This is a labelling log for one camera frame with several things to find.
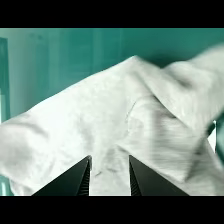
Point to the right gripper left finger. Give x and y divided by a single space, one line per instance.
73 181

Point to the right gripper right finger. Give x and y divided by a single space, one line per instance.
146 181

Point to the white garment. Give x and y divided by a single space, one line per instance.
100 113

